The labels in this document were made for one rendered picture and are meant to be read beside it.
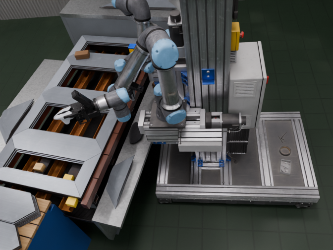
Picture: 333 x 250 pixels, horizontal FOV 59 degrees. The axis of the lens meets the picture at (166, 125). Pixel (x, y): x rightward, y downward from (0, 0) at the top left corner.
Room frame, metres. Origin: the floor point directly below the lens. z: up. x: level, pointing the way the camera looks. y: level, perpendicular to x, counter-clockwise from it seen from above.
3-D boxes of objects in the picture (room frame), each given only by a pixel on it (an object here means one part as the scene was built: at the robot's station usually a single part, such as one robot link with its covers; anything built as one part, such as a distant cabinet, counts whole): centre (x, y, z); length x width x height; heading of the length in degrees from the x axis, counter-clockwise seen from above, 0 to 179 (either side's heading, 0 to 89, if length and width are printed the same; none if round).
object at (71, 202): (0.89, 0.67, 0.79); 0.06 x 0.05 x 0.04; 65
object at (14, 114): (1.75, 1.22, 0.77); 0.45 x 0.20 x 0.04; 155
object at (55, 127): (1.82, 0.78, 0.70); 1.66 x 0.08 x 0.05; 155
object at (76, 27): (2.45, 0.17, 0.51); 1.30 x 0.04 x 1.01; 65
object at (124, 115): (1.06, 0.21, 1.34); 0.11 x 0.08 x 0.11; 11
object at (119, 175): (1.03, 0.40, 0.70); 0.39 x 0.12 x 0.04; 155
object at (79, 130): (1.73, 0.59, 0.70); 1.66 x 0.08 x 0.05; 155
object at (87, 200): (1.57, 0.25, 0.80); 1.62 x 0.04 x 0.06; 155
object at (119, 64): (1.55, 0.21, 1.20); 0.09 x 0.08 x 0.11; 133
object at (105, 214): (1.34, 0.23, 0.67); 1.30 x 0.20 x 0.03; 155
